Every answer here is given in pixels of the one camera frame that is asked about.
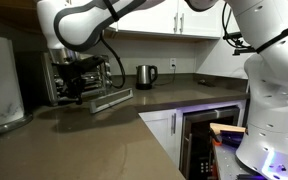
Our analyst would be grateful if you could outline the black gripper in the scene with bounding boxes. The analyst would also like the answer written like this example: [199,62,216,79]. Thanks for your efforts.
[55,56,104,105]

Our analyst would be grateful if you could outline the toaster oven glass door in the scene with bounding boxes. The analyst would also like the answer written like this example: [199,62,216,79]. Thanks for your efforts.
[89,88,133,114]

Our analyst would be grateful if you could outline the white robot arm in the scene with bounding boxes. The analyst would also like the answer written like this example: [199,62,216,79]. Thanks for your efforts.
[37,0,288,180]

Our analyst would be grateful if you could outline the silver toaster oven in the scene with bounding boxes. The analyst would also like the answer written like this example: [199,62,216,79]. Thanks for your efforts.
[42,50,112,106]

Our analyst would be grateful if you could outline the white lower cabinet door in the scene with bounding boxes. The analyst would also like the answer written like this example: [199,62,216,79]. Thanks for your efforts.
[139,109,181,167]

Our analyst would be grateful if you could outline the white paper towel roll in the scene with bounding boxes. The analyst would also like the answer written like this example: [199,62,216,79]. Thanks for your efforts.
[0,37,33,134]

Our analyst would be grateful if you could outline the white upper cabinets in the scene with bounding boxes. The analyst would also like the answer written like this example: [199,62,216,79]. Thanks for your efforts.
[108,0,224,39]

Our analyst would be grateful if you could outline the stainless under-counter fridge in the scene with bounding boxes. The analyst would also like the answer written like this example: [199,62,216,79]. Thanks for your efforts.
[179,106,240,180]

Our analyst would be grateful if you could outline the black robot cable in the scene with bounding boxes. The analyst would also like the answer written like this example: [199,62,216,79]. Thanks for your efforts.
[98,33,127,90]

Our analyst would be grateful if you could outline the white wall outlet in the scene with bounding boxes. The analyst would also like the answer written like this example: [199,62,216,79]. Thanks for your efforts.
[170,58,176,70]

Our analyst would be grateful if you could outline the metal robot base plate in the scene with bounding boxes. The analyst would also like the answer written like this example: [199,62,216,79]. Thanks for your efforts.
[213,145,267,180]

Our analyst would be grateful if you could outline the black camera on stand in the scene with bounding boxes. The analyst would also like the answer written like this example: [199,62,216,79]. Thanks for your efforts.
[223,32,255,56]

